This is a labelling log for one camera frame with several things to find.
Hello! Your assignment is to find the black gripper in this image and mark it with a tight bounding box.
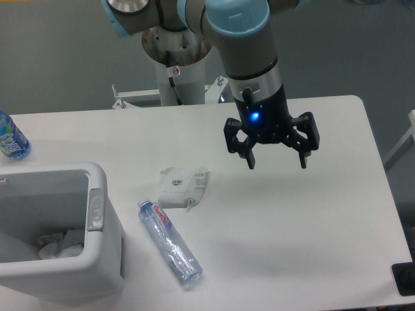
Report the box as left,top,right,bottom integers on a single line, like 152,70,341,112
224,85,320,170

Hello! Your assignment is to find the white plastic wrapper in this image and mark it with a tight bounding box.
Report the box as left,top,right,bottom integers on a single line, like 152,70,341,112
158,166,208,211

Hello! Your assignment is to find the clear plastic bottle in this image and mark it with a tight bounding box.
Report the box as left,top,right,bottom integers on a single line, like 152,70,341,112
137,198,203,286

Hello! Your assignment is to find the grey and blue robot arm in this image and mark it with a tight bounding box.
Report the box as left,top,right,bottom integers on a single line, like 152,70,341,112
102,1,320,168

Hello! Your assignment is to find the crumpled paper trash in can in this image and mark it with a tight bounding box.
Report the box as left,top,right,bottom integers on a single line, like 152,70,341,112
36,229,85,260

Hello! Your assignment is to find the white trash can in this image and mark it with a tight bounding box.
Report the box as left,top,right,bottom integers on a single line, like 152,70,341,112
1,163,125,300

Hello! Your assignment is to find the white furniture leg right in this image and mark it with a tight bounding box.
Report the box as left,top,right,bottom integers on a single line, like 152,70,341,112
383,110,414,172

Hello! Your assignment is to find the black clamp at table edge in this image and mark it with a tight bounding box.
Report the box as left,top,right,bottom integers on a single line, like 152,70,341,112
392,262,414,297

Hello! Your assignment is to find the blue labelled water bottle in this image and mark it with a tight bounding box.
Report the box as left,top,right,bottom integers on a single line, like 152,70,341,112
1,111,30,161

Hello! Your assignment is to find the white metal frame right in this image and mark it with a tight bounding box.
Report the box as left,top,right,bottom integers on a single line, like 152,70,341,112
204,76,229,104

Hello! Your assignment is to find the white metal frame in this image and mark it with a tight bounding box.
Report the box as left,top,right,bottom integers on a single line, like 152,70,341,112
112,84,161,109
204,76,229,104

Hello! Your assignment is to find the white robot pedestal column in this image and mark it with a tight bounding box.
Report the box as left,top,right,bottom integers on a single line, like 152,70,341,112
141,27,213,106

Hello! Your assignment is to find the black cable on pedestal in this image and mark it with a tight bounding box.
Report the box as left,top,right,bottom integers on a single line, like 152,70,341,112
165,50,183,106

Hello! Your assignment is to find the white metal frame left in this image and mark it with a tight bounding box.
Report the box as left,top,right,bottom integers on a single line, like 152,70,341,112
112,84,161,109

